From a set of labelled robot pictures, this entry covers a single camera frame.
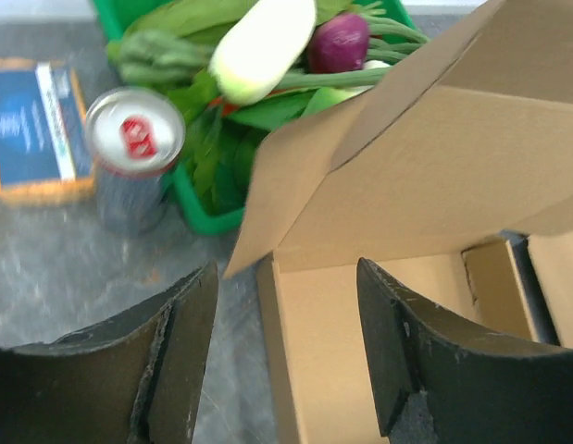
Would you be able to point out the bok choy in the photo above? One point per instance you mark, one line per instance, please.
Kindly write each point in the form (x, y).
(328, 90)

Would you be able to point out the purple onion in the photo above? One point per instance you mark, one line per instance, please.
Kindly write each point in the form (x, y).
(339, 45)

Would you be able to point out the leafy green vegetable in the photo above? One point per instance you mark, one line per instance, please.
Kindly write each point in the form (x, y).
(218, 153)

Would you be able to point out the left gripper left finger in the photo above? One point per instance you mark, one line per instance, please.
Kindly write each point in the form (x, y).
(135, 377)

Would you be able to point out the green long beans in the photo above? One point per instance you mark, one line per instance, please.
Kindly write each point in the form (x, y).
(158, 58)

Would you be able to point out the cardboard box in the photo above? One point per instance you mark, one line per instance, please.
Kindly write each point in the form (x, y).
(454, 174)

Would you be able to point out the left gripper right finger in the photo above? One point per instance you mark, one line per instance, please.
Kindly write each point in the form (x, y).
(437, 377)

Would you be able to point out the white eggplant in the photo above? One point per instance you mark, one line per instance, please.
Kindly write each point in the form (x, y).
(255, 54)

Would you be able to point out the red and blue drink can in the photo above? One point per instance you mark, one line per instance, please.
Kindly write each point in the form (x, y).
(135, 136)

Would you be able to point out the green plastic tray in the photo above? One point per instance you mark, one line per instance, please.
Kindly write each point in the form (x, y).
(117, 16)

